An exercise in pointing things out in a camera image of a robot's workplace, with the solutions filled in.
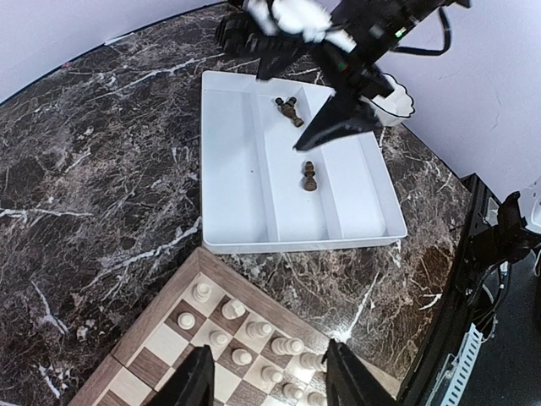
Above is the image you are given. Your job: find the white chess piece row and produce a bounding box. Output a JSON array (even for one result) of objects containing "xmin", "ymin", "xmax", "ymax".
[{"xmin": 172, "ymin": 276, "xmax": 327, "ymax": 405}]

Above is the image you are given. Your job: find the dark pieces cross cluster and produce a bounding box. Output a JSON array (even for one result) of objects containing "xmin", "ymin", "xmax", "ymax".
[{"xmin": 275, "ymin": 96, "xmax": 304, "ymax": 128}]

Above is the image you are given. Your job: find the white slotted cable duct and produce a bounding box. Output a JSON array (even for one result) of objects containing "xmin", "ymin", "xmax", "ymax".
[{"xmin": 440, "ymin": 323, "xmax": 484, "ymax": 406}]

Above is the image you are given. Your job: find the dark pawn in tray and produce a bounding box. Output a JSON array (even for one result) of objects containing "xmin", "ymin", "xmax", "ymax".
[{"xmin": 303, "ymin": 161, "xmax": 317, "ymax": 192}]

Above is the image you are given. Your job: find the white scalloped bowl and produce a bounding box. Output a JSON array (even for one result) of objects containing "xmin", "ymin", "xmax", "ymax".
[{"xmin": 363, "ymin": 73, "xmax": 415, "ymax": 127}]

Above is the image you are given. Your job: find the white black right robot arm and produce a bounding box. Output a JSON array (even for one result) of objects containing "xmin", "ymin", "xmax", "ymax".
[{"xmin": 294, "ymin": 1, "xmax": 451, "ymax": 151}]

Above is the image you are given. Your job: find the wooden chess board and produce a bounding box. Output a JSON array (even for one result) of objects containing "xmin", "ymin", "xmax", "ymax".
[{"xmin": 73, "ymin": 249, "xmax": 331, "ymax": 405}]

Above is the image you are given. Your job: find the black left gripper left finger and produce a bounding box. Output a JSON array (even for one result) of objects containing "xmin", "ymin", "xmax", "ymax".
[{"xmin": 151, "ymin": 345, "xmax": 215, "ymax": 406}]

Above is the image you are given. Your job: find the white divided plastic tray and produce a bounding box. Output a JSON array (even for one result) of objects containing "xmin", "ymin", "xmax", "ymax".
[{"xmin": 200, "ymin": 71, "xmax": 407, "ymax": 254}]

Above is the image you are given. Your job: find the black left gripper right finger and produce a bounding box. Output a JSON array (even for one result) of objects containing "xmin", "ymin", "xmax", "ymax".
[{"xmin": 324, "ymin": 339, "xmax": 397, "ymax": 406}]

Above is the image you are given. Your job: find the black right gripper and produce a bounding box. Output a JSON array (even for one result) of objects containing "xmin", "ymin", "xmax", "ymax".
[{"xmin": 293, "ymin": 37, "xmax": 394, "ymax": 151}]

